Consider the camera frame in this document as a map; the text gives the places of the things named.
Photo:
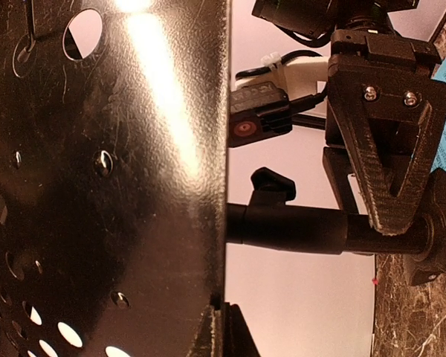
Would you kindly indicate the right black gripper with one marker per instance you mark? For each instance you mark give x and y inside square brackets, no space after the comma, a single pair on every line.
[389,114]

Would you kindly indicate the black perforated music stand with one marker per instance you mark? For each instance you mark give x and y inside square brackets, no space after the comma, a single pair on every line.
[119,192]

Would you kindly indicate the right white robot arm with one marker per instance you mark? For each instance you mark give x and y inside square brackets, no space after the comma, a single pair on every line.
[314,22]

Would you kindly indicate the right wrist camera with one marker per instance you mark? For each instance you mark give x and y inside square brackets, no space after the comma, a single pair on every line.
[258,112]

